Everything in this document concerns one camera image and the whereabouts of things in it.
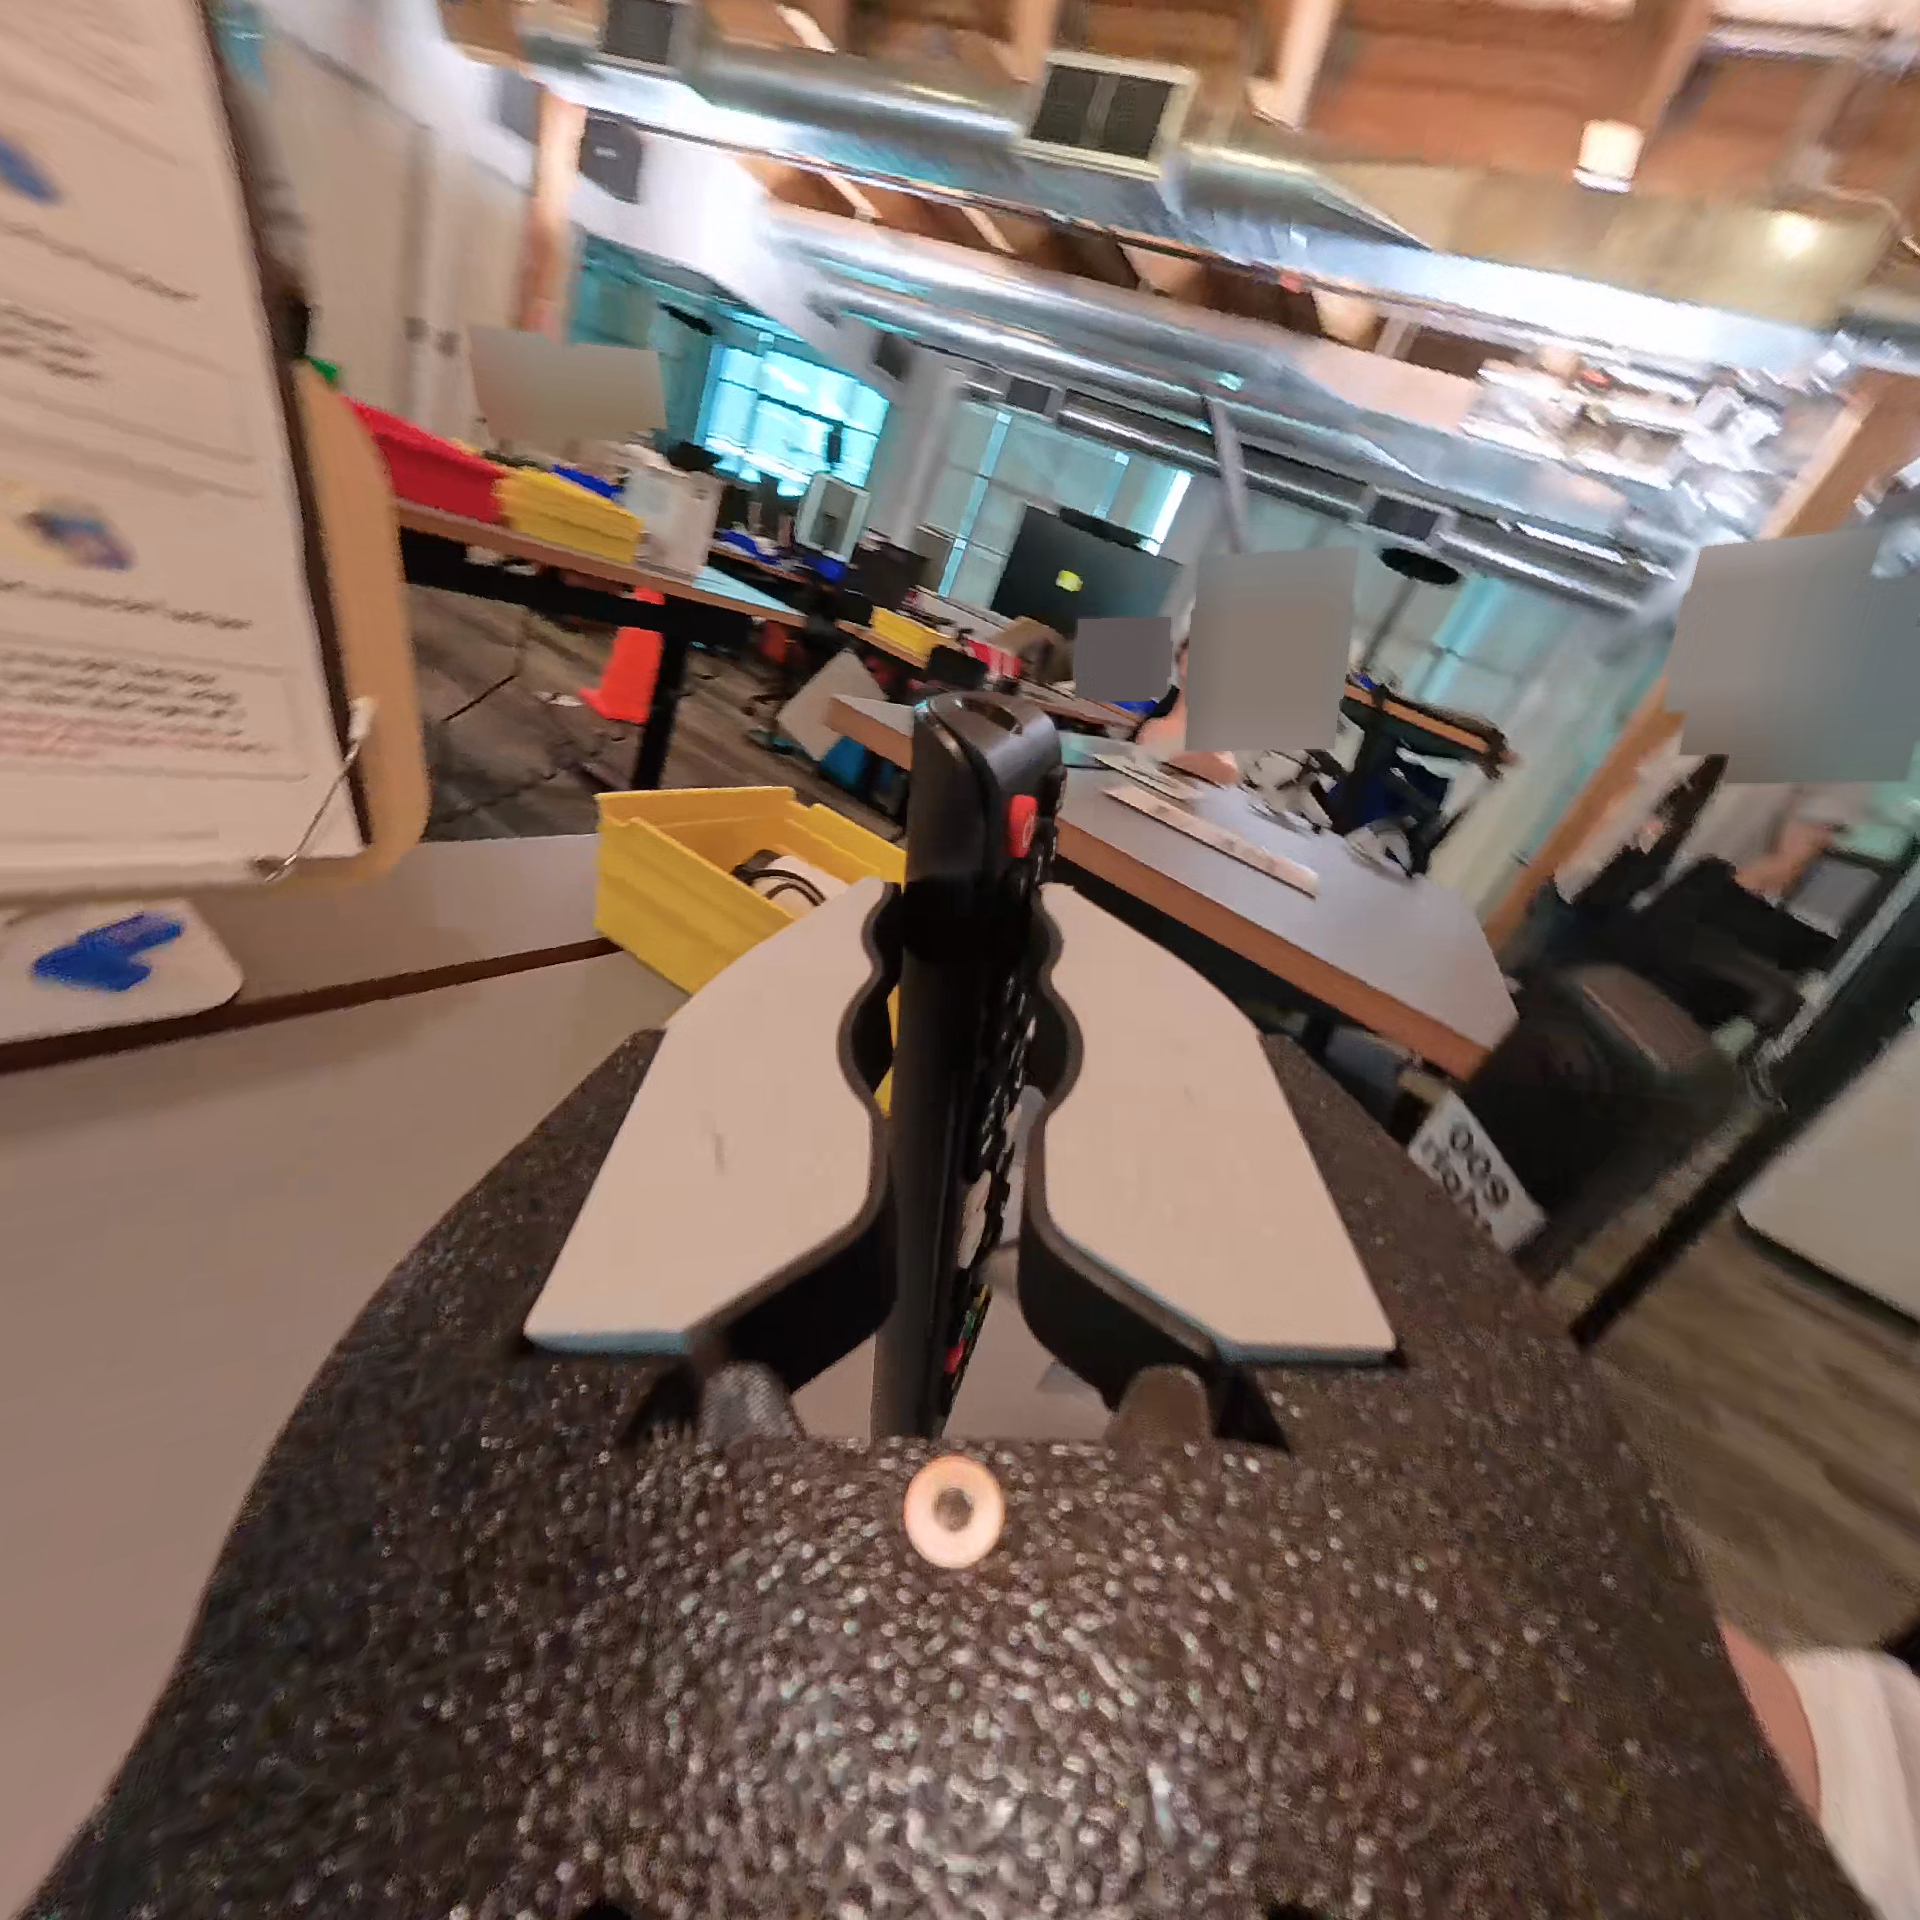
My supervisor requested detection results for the yellow plastic bin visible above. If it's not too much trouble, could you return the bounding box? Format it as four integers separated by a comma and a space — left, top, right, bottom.
493, 466, 648, 568
594, 787, 912, 1117

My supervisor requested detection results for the white stand base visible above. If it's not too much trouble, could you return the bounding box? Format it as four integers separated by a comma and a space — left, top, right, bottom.
0, 897, 245, 1049

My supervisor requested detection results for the orange traffic cone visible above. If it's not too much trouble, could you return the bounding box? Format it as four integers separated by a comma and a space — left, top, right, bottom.
582, 585, 672, 731

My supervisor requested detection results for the instruction sheet board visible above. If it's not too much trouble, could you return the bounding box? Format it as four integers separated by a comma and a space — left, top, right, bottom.
0, 0, 434, 903

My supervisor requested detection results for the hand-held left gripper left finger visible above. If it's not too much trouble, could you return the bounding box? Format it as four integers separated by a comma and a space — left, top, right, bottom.
525, 887, 903, 1367

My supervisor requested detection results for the black remote control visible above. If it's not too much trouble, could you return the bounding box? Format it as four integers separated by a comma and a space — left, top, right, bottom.
870, 691, 1069, 1442

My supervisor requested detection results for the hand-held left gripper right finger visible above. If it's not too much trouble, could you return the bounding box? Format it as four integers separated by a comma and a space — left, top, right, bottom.
1022, 891, 1396, 1377

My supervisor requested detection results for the blue clip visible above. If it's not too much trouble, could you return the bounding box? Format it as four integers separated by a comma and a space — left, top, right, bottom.
32, 913, 191, 994

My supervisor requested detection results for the grey desk with wooden edge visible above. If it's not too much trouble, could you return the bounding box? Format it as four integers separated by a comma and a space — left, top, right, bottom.
822, 697, 1519, 1081

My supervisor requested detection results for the paper sheet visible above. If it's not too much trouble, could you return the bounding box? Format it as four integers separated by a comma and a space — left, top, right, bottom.
1091, 773, 1325, 899

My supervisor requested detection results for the black television screen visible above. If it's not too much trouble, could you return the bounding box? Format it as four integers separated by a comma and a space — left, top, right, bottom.
995, 505, 1191, 650

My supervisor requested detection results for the red plastic bin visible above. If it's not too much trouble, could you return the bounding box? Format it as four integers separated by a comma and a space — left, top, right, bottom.
349, 400, 514, 530

